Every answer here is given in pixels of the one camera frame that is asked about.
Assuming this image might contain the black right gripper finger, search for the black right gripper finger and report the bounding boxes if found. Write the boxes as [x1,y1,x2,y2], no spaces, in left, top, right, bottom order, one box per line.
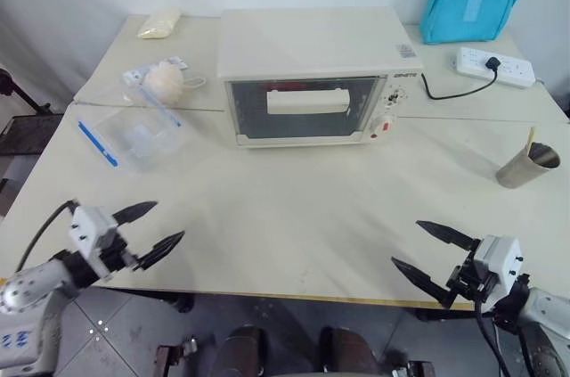
[414,219,482,254]
[390,256,452,309]

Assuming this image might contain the stainless steel cup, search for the stainless steel cup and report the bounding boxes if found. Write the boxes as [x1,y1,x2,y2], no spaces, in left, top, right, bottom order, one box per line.
[494,142,562,190]

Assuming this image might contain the clear plastic container blue clips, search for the clear plastic container blue clips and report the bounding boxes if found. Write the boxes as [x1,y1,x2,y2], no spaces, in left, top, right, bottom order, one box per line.
[94,105,184,174]

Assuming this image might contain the white plastic package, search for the white plastic package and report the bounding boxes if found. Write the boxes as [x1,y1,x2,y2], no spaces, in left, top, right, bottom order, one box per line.
[121,54,191,87]

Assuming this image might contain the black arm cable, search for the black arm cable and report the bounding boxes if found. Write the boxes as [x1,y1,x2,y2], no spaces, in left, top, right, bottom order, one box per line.
[473,296,514,377]
[15,200,80,274]

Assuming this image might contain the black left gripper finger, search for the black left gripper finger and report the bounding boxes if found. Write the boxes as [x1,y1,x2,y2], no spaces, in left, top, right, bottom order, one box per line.
[132,230,186,272]
[111,201,159,225]

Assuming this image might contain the black metal stand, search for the black metal stand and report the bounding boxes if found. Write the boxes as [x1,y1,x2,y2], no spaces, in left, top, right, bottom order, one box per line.
[0,65,67,156]

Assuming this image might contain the black table foot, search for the black table foot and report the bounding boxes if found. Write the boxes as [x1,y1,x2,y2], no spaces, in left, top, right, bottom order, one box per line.
[171,294,196,315]

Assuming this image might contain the black power cable with plug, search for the black power cable with plug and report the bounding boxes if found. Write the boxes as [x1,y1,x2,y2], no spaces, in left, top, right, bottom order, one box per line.
[419,57,503,102]

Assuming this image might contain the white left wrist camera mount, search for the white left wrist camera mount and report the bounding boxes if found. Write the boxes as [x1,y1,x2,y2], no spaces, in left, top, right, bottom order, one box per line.
[69,205,120,281]

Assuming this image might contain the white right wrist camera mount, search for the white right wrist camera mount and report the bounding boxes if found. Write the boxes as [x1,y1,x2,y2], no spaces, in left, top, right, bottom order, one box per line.
[472,234,523,302]

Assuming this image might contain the dark rounded shape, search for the dark rounded shape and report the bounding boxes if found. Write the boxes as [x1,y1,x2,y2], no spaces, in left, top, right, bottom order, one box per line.
[317,326,380,377]
[221,325,269,377]

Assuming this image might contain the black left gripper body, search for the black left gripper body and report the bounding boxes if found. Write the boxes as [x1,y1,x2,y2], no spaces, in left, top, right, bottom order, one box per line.
[102,228,141,281]

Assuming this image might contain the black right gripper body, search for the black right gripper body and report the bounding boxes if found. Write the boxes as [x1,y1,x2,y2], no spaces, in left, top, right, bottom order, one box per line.
[444,248,501,309]

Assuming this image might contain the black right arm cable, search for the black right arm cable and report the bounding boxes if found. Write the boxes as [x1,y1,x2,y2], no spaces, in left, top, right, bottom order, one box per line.
[473,296,514,377]

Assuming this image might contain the pale yellow packet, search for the pale yellow packet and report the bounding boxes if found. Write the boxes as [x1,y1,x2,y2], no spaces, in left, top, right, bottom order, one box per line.
[136,8,183,41]

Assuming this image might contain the cream toaster oven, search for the cream toaster oven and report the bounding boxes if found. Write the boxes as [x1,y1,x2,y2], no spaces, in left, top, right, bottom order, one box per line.
[216,5,426,150]

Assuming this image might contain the white power strip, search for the white power strip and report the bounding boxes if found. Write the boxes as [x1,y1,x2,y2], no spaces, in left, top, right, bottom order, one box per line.
[453,46,537,90]

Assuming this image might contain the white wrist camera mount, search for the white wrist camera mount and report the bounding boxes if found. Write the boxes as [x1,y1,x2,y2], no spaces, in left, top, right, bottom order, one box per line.
[69,205,120,281]
[472,234,523,302]

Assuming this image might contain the clear lid with blue edge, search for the clear lid with blue edge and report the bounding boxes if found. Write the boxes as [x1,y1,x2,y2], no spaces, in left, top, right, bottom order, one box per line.
[122,81,183,128]

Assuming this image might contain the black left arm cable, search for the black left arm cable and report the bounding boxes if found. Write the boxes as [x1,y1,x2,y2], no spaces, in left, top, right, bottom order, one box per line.
[15,200,80,274]

